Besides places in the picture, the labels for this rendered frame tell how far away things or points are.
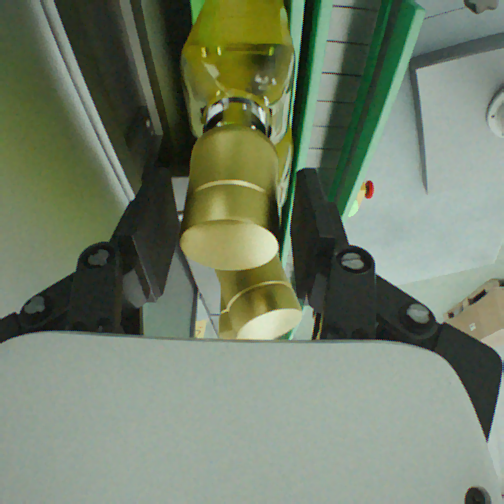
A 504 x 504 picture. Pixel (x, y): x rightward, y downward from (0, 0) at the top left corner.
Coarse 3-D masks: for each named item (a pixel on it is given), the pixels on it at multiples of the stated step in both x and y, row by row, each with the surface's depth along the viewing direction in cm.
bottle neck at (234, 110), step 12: (216, 108) 12; (228, 108) 12; (240, 108) 12; (252, 108) 12; (216, 120) 12; (228, 120) 11; (240, 120) 11; (252, 120) 12; (264, 120) 13; (204, 132) 12; (264, 132) 12
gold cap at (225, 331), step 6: (222, 294) 21; (222, 300) 20; (222, 306) 20; (222, 312) 20; (222, 318) 20; (228, 318) 19; (222, 324) 19; (228, 324) 19; (222, 330) 19; (228, 330) 19; (222, 336) 20; (228, 336) 20; (234, 336) 20
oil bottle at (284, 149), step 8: (288, 136) 18; (280, 144) 17; (288, 144) 18; (280, 152) 17; (288, 152) 17; (280, 160) 17; (288, 160) 18; (280, 168) 17; (288, 168) 18; (280, 176) 17; (288, 176) 18; (280, 184) 18; (280, 192) 18; (280, 200) 19
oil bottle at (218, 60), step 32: (224, 0) 16; (256, 0) 16; (192, 32) 13; (224, 32) 13; (256, 32) 13; (288, 32) 14; (192, 64) 12; (224, 64) 12; (256, 64) 12; (288, 64) 12; (192, 96) 13; (224, 96) 12; (256, 96) 12; (288, 96) 13; (192, 128) 15; (288, 128) 16
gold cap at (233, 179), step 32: (224, 128) 11; (192, 160) 11; (224, 160) 10; (256, 160) 10; (192, 192) 10; (224, 192) 9; (256, 192) 9; (192, 224) 9; (224, 224) 9; (256, 224) 9; (192, 256) 10; (224, 256) 10; (256, 256) 10
